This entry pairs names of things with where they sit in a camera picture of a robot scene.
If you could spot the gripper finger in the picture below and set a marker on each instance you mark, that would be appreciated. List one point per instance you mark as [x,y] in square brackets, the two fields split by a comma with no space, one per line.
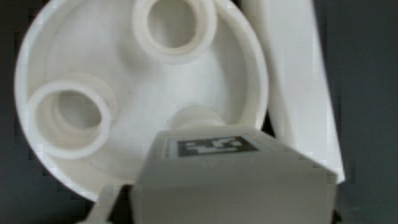
[111,211]

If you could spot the white right wall block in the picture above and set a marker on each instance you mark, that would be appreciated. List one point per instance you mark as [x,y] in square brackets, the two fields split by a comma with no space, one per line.
[283,20]

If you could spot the white stool leg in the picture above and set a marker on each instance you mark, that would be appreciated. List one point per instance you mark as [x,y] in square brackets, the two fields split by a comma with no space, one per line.
[226,177]

